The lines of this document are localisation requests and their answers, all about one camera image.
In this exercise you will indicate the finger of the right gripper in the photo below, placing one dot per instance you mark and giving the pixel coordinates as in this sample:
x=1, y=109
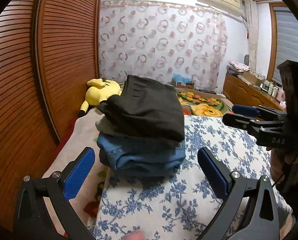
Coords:
x=251, y=126
x=261, y=112

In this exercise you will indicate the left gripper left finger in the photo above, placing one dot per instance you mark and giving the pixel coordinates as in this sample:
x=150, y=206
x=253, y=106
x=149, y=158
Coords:
x=32, y=219

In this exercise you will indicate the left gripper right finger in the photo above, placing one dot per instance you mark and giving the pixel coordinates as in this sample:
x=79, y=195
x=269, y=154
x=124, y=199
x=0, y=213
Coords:
x=260, y=219

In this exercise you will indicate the black pants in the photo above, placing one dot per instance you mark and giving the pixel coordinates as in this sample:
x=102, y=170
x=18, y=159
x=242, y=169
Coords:
x=146, y=108

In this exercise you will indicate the right hand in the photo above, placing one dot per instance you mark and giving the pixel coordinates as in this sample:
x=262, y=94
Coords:
x=278, y=161

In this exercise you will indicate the pink bottle on cabinet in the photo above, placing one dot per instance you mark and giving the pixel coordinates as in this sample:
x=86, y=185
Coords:
x=280, y=95

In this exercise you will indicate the wooden sideboard cabinet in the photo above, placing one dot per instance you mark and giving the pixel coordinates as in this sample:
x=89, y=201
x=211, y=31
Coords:
x=240, y=93

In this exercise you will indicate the cardboard box on cabinet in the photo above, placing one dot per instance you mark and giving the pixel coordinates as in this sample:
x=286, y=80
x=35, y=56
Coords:
x=252, y=79

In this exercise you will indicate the grey window blind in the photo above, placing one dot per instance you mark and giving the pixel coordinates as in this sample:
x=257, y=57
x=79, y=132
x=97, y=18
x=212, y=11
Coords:
x=287, y=39

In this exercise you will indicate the blue floral white blanket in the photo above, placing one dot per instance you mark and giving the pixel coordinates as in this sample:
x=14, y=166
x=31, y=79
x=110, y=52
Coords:
x=181, y=206

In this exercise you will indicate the beige side curtain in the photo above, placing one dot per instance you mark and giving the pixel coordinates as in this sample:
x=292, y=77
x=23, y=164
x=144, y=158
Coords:
x=252, y=21

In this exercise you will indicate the grey-green folded pants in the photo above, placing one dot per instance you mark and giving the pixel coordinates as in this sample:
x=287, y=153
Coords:
x=106, y=127

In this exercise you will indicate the blue folded jeans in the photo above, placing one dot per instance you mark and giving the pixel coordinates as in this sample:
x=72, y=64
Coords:
x=131, y=157

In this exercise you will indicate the circle patterned curtain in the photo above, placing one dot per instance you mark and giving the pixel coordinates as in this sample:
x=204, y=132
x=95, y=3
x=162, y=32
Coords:
x=160, y=40

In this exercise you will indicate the yellow plush toy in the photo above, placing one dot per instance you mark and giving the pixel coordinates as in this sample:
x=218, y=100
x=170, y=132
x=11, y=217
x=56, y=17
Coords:
x=97, y=92

